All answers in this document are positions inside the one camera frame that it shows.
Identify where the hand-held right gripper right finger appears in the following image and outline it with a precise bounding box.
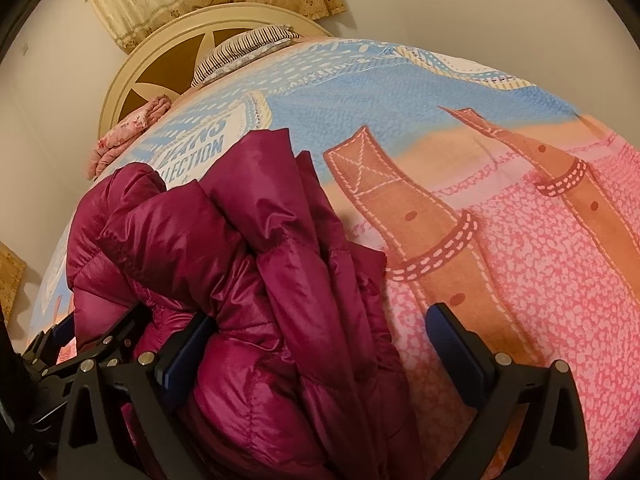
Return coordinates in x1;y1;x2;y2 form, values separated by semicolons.
426;302;591;480

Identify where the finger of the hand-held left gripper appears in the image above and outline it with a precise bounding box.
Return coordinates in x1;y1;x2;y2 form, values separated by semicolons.
22;319;77;363
40;304;153;383

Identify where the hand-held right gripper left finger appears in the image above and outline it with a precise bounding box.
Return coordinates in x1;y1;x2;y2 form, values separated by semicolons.
56;310;218;480

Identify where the magenta puffer jacket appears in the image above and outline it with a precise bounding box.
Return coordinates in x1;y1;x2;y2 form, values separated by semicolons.
65;127;426;480

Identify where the printed blue and pink blanket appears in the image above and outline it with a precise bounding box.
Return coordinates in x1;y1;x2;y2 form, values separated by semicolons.
30;35;640;480

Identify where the folded pink floral blanket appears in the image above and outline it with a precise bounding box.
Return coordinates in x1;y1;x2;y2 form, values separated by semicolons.
85;94;173;181

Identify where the cream wooden headboard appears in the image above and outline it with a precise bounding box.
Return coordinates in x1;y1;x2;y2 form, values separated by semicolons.
100;2;332;137

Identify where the striped pillow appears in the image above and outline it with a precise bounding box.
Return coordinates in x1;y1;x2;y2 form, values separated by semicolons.
191;27;302;86

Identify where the pale lace curtain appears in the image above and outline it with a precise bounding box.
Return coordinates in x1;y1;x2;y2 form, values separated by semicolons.
75;0;227;55

